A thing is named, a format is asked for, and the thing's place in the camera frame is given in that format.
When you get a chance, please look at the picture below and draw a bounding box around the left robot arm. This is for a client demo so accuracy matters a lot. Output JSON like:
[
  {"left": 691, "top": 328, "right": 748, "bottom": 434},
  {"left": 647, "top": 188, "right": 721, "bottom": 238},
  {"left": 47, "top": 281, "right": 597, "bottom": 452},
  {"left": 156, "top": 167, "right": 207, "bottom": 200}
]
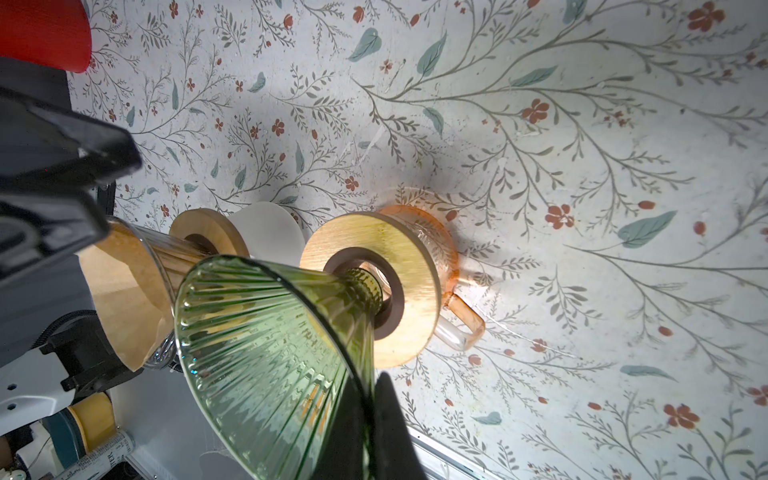
[{"left": 1, "top": 88, "right": 142, "bottom": 433}]

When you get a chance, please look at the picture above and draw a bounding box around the clear grey glass dripper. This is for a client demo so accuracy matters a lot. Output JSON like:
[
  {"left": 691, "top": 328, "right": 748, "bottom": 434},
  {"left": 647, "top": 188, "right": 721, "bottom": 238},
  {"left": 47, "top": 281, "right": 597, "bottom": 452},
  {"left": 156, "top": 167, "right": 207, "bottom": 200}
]
[{"left": 107, "top": 217, "right": 211, "bottom": 369}]

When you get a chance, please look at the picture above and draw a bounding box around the white frosted mug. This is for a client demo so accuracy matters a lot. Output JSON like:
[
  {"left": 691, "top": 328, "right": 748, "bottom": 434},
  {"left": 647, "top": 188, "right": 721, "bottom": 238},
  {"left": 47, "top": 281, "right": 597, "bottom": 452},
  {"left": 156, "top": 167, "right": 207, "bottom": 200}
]
[{"left": 228, "top": 202, "right": 305, "bottom": 267}]

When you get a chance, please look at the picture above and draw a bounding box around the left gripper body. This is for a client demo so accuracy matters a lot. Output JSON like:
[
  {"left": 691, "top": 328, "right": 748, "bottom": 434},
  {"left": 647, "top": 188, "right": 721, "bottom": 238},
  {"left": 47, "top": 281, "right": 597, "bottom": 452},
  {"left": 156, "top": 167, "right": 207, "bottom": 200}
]
[{"left": 1, "top": 88, "right": 142, "bottom": 282}]

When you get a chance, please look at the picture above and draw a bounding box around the green glass dripper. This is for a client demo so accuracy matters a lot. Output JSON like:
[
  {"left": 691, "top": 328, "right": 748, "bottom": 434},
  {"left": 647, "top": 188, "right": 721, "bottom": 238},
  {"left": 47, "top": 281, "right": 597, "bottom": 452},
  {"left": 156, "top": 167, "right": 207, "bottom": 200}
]
[{"left": 174, "top": 255, "right": 383, "bottom": 479}]

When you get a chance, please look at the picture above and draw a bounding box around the red ribbed utensil cup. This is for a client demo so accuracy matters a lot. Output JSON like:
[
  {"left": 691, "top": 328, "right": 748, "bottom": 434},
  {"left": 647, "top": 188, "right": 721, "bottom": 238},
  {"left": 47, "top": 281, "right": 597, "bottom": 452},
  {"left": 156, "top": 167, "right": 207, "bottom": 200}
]
[{"left": 1, "top": 0, "right": 92, "bottom": 73}]

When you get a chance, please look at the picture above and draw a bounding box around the single brown paper filter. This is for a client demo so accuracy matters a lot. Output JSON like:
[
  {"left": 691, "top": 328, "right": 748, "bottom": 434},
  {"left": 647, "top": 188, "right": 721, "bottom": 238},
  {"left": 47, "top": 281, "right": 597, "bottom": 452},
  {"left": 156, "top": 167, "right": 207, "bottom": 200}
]
[{"left": 77, "top": 223, "right": 159, "bottom": 371}]

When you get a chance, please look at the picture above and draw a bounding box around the orange glass pitcher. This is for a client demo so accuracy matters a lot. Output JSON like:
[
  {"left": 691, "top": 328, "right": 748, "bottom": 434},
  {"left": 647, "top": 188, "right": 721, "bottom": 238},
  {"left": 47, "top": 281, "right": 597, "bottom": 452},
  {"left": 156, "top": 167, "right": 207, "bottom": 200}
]
[{"left": 379, "top": 205, "right": 486, "bottom": 351}]

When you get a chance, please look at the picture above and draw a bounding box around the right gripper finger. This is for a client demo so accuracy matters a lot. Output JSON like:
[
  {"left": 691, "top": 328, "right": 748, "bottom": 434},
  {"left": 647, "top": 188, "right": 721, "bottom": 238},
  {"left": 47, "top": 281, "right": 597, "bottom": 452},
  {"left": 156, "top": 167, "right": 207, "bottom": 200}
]
[{"left": 312, "top": 373, "right": 426, "bottom": 480}]

